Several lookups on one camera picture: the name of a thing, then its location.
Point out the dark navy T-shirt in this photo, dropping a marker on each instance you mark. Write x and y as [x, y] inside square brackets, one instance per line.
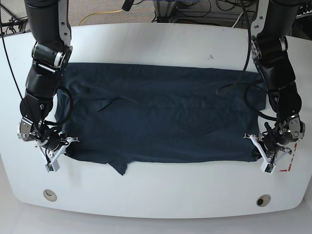
[124, 113]

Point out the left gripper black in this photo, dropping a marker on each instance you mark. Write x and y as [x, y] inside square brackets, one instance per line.
[272, 142]

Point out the red tape rectangle marking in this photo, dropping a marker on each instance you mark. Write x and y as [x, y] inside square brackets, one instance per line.
[287, 160]

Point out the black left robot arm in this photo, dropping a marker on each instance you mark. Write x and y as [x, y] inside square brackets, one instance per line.
[272, 23]

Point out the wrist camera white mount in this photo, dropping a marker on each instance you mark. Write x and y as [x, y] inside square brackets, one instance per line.
[51, 156]
[269, 164]

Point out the right table cable grommet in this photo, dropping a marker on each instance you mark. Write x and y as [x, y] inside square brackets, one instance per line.
[263, 200]

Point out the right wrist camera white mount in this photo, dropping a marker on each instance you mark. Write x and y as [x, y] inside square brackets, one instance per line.
[51, 156]

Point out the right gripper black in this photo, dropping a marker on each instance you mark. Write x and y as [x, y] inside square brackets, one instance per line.
[50, 144]

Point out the black tripod legs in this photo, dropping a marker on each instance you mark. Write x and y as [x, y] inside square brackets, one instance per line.
[14, 25]

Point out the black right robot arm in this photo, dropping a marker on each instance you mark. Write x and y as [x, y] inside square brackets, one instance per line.
[49, 25]

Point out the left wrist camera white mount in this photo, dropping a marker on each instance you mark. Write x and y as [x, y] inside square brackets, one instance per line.
[269, 164]

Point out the left table cable grommet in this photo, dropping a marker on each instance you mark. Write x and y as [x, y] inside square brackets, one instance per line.
[49, 195]

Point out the aluminium frame stand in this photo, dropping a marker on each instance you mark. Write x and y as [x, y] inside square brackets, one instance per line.
[164, 10]

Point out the table cable grommet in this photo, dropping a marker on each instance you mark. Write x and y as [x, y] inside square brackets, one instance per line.
[49, 195]
[263, 200]

